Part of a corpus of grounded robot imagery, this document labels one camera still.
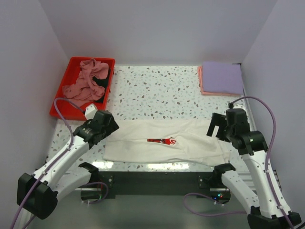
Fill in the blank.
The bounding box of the white t-shirt red print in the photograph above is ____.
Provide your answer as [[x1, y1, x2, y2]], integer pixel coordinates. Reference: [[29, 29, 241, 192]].
[[103, 119, 230, 167]]

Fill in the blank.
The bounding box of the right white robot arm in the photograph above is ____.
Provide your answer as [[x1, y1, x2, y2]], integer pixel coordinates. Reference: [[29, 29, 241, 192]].
[[207, 108, 302, 229]]

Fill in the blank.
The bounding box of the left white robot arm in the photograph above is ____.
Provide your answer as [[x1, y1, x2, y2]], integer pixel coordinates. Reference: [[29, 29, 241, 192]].
[[17, 105, 119, 219]]

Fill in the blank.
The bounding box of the pink crumpled t-shirt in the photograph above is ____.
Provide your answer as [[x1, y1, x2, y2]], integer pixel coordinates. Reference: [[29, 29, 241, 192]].
[[62, 59, 109, 107]]

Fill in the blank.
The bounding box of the black garment in bin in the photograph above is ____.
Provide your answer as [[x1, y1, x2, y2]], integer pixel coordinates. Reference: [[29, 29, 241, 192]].
[[92, 68, 112, 104]]

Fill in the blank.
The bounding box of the folded purple t-shirt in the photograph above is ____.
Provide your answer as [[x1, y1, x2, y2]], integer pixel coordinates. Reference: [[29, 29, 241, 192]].
[[202, 62, 243, 95]]

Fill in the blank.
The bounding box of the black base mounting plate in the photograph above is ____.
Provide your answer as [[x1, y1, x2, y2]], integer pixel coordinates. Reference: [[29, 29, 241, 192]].
[[71, 170, 241, 200]]

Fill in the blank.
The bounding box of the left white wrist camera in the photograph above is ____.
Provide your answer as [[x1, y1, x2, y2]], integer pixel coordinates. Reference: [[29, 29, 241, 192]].
[[84, 104, 98, 120]]

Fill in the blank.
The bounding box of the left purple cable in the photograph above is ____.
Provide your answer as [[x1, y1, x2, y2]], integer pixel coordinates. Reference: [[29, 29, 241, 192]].
[[10, 97, 109, 229]]

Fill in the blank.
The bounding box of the aluminium extrusion rail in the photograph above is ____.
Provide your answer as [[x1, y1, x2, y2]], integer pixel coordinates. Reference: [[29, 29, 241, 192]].
[[71, 152, 282, 191]]

